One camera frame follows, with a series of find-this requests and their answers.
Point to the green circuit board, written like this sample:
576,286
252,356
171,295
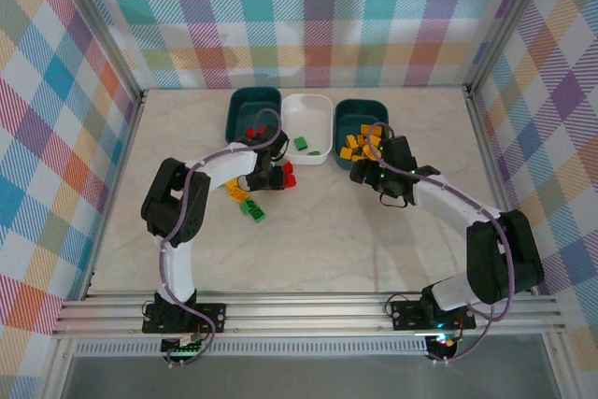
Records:
180,345

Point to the aluminium frame post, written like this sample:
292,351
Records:
100,20
511,16

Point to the white plastic container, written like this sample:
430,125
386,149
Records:
306,114

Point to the circuit board with orange plug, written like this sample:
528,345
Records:
441,342

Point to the red lego brick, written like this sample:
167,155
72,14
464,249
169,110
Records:
251,132
290,180
262,130
288,167

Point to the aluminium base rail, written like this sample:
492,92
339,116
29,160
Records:
303,317

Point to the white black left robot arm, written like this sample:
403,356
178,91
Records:
224,165

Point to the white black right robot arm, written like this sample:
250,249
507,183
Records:
448,198

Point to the teal plastic container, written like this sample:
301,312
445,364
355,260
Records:
252,104
360,111

